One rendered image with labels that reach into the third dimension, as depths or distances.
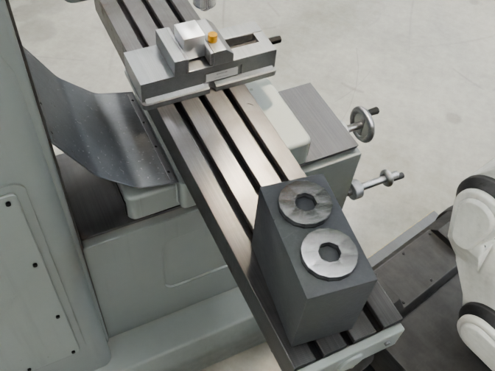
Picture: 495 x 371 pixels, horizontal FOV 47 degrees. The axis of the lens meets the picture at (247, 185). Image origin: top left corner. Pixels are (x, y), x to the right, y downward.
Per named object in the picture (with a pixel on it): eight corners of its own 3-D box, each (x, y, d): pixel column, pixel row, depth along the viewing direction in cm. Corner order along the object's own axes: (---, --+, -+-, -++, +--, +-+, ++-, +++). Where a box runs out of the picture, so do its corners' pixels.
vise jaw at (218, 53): (212, 29, 141) (213, 16, 138) (233, 60, 134) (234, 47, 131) (189, 34, 139) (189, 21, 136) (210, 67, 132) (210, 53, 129)
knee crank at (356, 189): (396, 170, 186) (401, 158, 181) (406, 184, 183) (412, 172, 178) (339, 191, 179) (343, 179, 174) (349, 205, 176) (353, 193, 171)
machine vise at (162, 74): (251, 39, 151) (254, 3, 142) (277, 74, 143) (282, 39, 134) (123, 71, 140) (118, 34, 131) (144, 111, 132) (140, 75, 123)
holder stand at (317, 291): (307, 230, 115) (325, 167, 99) (353, 329, 103) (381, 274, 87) (250, 244, 112) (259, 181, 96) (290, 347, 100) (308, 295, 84)
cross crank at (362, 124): (359, 121, 186) (367, 94, 176) (379, 146, 180) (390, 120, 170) (317, 135, 181) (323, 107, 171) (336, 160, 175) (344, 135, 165)
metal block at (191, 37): (194, 40, 137) (194, 19, 132) (205, 55, 134) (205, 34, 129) (174, 45, 135) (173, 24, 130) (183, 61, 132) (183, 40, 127)
